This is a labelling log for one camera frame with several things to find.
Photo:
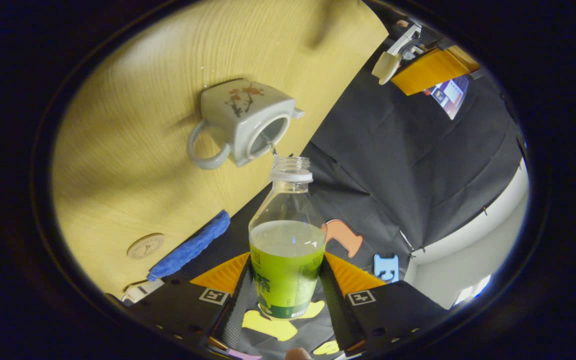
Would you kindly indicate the round wooden coaster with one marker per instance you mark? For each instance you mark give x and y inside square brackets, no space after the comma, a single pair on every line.
[145,246]

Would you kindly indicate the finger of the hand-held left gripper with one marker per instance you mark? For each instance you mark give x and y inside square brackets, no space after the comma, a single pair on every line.
[433,70]
[405,40]

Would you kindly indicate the blue towel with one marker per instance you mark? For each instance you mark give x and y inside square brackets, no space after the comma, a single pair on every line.
[193,245]

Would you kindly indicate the green label water bottle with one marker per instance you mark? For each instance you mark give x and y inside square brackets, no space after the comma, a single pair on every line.
[287,260]

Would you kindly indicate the computer monitor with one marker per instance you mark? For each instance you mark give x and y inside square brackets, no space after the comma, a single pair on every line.
[450,95]

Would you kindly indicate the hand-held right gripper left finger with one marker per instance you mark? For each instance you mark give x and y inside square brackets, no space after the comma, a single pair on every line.
[178,310]

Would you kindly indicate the white toaster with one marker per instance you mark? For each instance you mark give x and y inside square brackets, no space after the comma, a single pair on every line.
[143,290]

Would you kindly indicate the white ceramic teacup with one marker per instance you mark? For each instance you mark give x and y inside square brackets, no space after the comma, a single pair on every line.
[240,120]

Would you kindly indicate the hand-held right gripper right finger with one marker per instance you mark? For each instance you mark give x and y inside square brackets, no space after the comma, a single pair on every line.
[398,310]

